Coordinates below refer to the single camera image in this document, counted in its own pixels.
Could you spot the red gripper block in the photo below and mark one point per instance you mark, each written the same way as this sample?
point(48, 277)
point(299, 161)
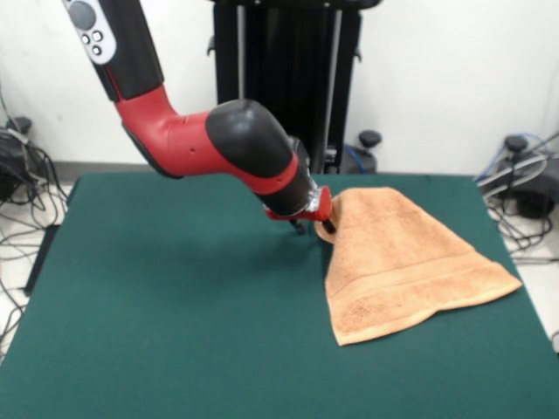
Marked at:
point(322, 205)

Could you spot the tan terry towel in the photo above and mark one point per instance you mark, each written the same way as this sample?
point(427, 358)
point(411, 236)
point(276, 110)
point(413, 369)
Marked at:
point(393, 270)

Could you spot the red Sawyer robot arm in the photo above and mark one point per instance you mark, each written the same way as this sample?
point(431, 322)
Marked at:
point(218, 139)

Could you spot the dark green table cloth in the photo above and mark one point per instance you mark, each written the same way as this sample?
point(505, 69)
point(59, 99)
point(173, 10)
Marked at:
point(153, 327)

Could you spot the grey stand base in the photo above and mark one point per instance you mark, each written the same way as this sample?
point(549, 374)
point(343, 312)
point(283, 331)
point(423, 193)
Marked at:
point(15, 131)
point(530, 192)

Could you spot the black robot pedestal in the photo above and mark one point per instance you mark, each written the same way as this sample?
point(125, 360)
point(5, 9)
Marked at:
point(284, 52)

